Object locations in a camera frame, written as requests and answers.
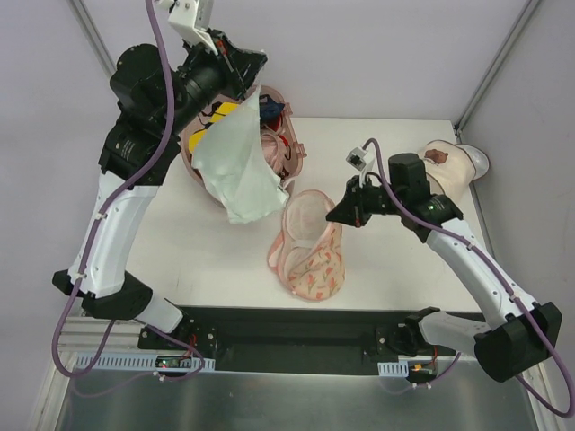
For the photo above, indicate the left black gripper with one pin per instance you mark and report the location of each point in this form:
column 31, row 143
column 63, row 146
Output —
column 229, row 63

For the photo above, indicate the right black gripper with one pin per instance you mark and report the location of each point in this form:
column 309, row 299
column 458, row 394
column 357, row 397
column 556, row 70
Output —
column 356, row 204

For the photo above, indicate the floral mesh laundry bag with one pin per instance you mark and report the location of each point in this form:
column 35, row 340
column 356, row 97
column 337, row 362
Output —
column 306, row 255

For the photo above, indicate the white bra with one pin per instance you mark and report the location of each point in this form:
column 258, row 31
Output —
column 231, row 163

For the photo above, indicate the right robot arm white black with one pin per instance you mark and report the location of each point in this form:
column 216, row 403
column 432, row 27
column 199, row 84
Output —
column 517, row 331

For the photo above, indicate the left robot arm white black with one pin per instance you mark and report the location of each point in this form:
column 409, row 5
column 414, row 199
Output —
column 155, row 104

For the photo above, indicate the yellow bra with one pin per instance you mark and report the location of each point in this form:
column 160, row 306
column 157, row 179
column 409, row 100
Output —
column 205, row 121

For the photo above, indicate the navy blue bra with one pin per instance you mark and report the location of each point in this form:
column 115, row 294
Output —
column 270, row 109

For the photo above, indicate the pink satin bra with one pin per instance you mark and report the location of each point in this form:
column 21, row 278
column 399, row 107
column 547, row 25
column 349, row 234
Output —
column 276, row 151

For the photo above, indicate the cream bear laundry bag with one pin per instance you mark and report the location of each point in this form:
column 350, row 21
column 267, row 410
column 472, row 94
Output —
column 449, row 166

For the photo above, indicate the pink plastic basket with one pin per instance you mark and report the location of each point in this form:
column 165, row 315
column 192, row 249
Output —
column 282, row 126

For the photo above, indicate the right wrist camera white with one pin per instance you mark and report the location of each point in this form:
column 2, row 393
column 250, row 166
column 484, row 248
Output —
column 363, row 161

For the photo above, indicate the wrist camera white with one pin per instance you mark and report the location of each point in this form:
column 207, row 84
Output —
column 363, row 161
column 190, row 19

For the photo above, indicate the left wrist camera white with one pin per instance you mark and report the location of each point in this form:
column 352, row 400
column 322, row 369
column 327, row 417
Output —
column 190, row 19

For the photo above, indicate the right white cable duct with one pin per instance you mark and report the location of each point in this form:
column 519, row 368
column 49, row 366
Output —
column 405, row 369

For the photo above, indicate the white cable duct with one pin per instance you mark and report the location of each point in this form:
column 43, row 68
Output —
column 152, row 362
column 405, row 369

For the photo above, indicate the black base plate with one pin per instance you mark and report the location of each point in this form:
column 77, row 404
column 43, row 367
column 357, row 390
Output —
column 283, row 341

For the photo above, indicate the left aluminium frame post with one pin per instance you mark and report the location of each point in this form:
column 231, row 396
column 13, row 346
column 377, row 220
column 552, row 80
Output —
column 108, row 26

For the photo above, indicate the aluminium frame post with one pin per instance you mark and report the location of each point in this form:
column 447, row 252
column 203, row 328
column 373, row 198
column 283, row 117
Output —
column 108, row 26
column 517, row 29

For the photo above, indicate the right aluminium frame post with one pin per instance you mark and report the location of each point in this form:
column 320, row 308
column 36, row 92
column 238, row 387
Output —
column 517, row 29

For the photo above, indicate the left white cable duct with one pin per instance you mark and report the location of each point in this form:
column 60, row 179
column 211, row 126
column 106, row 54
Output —
column 152, row 362

